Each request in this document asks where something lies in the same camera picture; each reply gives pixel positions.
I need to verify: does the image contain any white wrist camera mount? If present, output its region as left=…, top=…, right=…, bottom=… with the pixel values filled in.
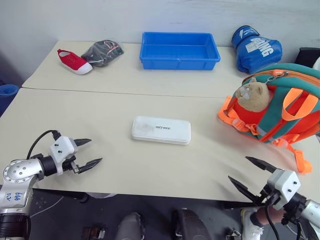
left=266, top=168, right=302, bottom=211
left=48, top=136, right=76, bottom=176

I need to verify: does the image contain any black cap in plastic bag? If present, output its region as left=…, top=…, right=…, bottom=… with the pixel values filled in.
left=80, top=39, right=125, bottom=68

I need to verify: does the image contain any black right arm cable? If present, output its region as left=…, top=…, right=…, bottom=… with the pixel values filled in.
left=264, top=203, right=285, bottom=240

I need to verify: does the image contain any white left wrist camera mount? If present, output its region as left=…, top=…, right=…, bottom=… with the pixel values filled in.
left=48, top=136, right=76, bottom=176

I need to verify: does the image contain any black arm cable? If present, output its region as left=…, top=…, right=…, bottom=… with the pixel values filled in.
left=26, top=129, right=62, bottom=160
left=264, top=203, right=285, bottom=240

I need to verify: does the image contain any red canvas shoe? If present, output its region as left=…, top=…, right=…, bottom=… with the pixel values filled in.
left=56, top=48, right=94, bottom=76

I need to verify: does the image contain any person's bare leg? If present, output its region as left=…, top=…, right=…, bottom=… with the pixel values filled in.
left=254, top=206, right=287, bottom=226

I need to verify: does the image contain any tan plush cat keychain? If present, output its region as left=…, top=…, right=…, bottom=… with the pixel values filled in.
left=235, top=77, right=273, bottom=112

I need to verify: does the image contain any grey rounded shape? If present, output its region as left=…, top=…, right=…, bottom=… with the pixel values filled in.
left=116, top=212, right=146, bottom=240

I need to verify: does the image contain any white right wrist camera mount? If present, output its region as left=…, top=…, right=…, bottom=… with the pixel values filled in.
left=266, top=168, right=302, bottom=211

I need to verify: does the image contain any orange and green backpack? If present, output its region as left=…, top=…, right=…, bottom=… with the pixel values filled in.
left=217, top=62, right=320, bottom=174

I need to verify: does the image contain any black rounded shape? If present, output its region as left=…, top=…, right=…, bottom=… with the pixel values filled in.
left=171, top=208, right=212, bottom=240

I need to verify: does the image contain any white sneaker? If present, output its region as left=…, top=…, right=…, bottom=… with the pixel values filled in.
left=240, top=208, right=264, bottom=240

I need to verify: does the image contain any white rectangular case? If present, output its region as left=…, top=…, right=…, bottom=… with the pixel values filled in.
left=131, top=115, right=192, bottom=146

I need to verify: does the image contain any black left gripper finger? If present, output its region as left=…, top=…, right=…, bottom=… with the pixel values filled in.
left=76, top=138, right=92, bottom=149
left=78, top=157, right=104, bottom=175

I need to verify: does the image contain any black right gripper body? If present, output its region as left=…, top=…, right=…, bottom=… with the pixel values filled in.
left=255, top=180, right=282, bottom=206

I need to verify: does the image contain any blue plastic bin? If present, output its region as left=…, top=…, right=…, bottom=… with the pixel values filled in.
left=139, top=31, right=222, bottom=71

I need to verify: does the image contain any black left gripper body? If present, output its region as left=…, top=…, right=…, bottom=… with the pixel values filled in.
left=61, top=138, right=82, bottom=174

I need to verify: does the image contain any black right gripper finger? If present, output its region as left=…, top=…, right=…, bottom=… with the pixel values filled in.
left=227, top=175, right=262, bottom=205
left=245, top=156, right=277, bottom=174

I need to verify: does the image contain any blue boxing glove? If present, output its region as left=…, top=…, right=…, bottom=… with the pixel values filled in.
left=230, top=25, right=284, bottom=75

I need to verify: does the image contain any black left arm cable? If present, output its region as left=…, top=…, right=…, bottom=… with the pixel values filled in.
left=26, top=129, right=62, bottom=160

